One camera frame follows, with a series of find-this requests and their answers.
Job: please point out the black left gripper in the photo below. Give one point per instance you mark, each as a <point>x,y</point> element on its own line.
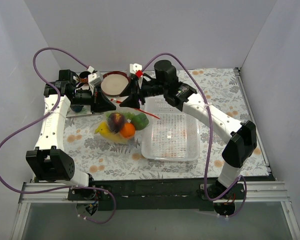
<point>96,97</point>

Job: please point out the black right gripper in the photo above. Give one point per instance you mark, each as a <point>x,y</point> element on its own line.
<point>136,89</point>

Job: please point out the yellow fake banana bunch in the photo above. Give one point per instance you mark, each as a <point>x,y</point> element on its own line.
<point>106,133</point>

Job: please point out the green fake bell pepper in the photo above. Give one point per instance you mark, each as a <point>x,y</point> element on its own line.
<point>140,121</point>

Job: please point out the clear zip top bag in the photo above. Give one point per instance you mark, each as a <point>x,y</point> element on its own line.
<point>129,113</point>

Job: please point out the orange fake fruit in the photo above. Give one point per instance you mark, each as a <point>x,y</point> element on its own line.
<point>128,130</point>

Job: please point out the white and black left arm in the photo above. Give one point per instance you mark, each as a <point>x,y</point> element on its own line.
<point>48,160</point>

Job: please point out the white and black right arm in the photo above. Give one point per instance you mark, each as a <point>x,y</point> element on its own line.
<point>240,137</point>

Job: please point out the floral serving tray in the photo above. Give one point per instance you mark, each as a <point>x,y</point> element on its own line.
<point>87,109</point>

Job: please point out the red rimmed beige plate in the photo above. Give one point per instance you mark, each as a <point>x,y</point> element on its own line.
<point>114,83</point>

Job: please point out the dark blue ceramic cup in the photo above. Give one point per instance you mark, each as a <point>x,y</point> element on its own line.
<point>76,108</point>

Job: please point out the brown ceramic cup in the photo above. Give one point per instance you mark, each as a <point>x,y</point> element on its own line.
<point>83,77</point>

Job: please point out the floral table mat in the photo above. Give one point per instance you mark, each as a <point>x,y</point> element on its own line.
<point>109,161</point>

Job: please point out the white perforated plastic basket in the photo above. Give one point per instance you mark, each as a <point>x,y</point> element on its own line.
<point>175,137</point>

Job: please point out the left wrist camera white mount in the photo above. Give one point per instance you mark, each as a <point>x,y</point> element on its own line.
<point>94,78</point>

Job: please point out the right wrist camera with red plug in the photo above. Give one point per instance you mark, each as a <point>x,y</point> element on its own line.
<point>134,69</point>

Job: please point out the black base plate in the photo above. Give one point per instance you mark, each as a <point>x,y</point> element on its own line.
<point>157,194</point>

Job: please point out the aluminium frame rail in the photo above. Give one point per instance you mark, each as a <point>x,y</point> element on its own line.
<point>256,191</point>

